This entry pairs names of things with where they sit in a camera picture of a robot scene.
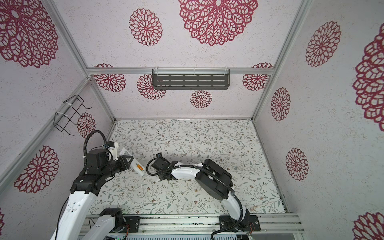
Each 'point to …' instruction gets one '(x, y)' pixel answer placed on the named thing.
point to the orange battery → (140, 167)
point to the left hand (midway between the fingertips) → (131, 160)
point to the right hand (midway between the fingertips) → (163, 170)
